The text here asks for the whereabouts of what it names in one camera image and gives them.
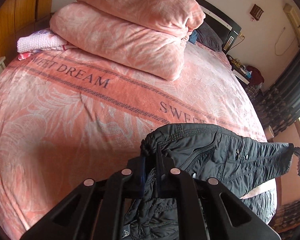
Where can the wooden wardrobe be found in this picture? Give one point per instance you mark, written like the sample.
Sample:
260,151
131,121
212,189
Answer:
19,18

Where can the black bed headboard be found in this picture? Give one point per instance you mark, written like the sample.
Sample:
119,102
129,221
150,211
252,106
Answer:
226,28

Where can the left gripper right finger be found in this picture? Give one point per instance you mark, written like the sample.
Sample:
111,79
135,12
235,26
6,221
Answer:
179,185

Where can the black pants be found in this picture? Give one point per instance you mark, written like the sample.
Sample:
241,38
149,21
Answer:
203,151

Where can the dark patterned curtain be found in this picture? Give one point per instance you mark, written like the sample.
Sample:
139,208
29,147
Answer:
279,106

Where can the white pink knitted cloth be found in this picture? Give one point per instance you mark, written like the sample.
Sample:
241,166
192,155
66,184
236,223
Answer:
42,40

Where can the dark red garment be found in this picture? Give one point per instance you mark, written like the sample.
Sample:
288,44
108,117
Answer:
256,76

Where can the beige wall air conditioner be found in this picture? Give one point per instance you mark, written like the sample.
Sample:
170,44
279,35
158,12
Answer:
294,19

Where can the white bedside table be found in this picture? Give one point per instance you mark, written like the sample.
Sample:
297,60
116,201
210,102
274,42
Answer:
238,70

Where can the dark grey pillow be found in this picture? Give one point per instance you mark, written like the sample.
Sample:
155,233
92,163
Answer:
208,37

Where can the pink floral bed blanket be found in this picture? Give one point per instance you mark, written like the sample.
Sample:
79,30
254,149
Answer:
69,115

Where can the blue cloth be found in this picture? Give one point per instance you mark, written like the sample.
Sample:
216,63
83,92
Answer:
193,37

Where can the brown wall ornament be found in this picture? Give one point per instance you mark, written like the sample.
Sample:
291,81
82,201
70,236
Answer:
256,13

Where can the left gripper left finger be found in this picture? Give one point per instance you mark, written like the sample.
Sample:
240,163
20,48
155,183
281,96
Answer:
126,183

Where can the folded pink quilt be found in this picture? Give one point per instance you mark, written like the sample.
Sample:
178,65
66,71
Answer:
147,35

